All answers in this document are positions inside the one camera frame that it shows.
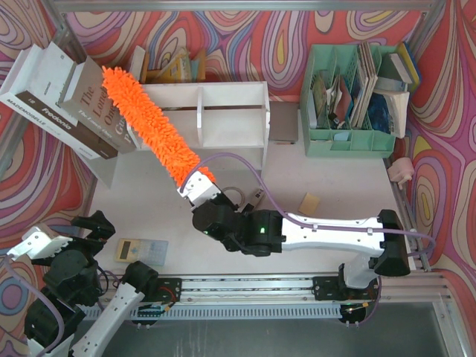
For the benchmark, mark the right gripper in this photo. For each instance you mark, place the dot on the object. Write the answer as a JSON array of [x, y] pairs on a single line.
[[222, 199]]

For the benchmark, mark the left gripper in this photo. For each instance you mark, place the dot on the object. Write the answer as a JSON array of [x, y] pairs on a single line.
[[91, 230]]

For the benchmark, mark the clear tape roll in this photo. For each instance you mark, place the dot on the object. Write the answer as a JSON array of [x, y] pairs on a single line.
[[235, 194]]

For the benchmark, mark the orange microfiber duster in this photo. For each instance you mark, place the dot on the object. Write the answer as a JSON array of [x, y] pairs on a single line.
[[151, 124]]

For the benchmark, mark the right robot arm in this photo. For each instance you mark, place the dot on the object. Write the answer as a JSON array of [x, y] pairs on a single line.
[[377, 241]]

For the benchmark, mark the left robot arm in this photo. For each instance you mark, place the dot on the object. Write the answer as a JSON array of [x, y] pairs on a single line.
[[51, 323]]

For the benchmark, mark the white wooden bookshelf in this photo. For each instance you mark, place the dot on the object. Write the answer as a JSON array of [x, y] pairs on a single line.
[[218, 117]]

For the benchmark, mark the black grey stapler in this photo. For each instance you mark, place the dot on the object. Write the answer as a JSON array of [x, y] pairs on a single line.
[[254, 200]]

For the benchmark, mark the yellow grey calculator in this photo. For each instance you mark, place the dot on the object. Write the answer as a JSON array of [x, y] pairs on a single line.
[[150, 252]]

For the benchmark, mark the yellow sticky note pad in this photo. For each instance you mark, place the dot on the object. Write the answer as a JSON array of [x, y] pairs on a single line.
[[309, 205]]

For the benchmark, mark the grey notebook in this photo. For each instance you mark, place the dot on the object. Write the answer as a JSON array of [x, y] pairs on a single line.
[[283, 122]]

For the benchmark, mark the large grey white book stack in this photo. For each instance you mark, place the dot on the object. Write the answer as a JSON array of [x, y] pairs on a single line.
[[67, 100]]

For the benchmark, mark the small books behind shelf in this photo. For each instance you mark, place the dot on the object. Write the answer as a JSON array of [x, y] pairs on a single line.
[[180, 69]]

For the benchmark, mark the mint green desk organizer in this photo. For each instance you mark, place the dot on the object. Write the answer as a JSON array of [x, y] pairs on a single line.
[[335, 99]]

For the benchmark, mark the pink piggy figurine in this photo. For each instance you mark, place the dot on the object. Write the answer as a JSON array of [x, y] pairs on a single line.
[[401, 171]]

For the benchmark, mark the white books beside organizer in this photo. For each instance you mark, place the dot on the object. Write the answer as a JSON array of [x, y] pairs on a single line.
[[398, 79]]

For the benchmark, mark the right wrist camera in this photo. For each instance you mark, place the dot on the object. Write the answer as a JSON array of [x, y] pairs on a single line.
[[198, 189]]

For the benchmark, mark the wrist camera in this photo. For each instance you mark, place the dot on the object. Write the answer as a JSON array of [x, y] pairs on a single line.
[[39, 242], [198, 189]]

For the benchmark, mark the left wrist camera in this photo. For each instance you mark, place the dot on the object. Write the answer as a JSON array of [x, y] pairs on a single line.
[[39, 242]]

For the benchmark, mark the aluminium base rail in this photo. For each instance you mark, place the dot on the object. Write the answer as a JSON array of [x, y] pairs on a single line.
[[298, 288]]

